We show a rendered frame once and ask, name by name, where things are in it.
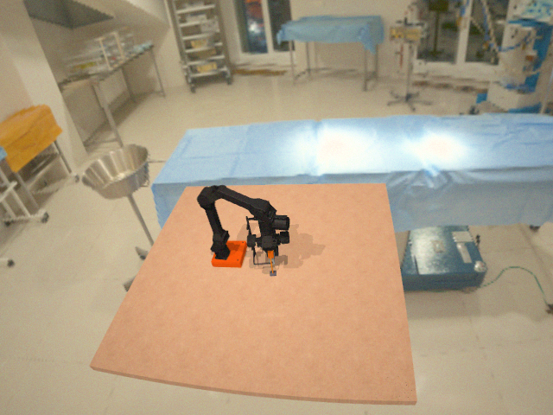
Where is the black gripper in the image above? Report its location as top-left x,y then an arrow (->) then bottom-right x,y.
246,227 -> 289,248

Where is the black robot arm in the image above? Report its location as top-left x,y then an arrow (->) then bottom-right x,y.
196,185 -> 290,260

